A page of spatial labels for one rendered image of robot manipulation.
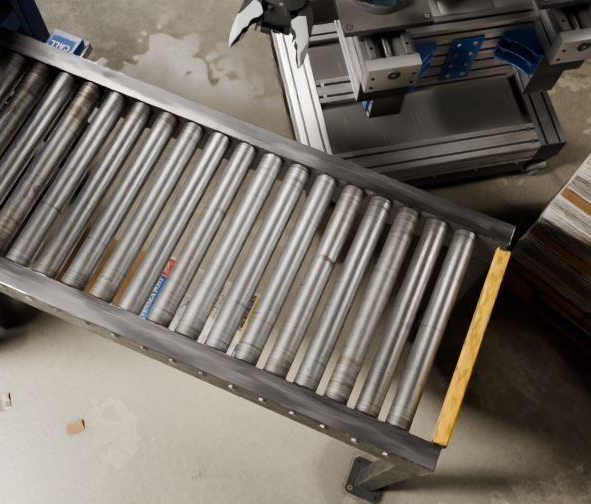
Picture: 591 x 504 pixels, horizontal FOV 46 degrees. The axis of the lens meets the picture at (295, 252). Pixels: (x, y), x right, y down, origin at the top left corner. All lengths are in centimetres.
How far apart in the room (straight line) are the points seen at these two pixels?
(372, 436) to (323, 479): 80
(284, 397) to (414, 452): 27
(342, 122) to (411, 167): 27
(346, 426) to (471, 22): 109
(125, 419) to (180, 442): 18
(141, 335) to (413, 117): 129
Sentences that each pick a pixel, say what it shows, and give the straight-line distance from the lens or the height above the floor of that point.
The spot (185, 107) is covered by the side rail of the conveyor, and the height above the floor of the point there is 80.
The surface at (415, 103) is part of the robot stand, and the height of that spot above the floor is 21.
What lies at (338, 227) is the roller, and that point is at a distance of 148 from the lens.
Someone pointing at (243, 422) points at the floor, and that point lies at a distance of 217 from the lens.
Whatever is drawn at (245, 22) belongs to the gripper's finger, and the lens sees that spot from 117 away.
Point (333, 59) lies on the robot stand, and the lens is 244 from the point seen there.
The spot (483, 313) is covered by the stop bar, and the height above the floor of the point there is 82.
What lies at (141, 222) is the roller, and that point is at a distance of 150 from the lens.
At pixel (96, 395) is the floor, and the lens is 224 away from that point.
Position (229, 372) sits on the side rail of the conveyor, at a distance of 138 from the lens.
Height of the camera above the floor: 215
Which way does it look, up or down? 68 degrees down
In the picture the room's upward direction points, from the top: 6 degrees clockwise
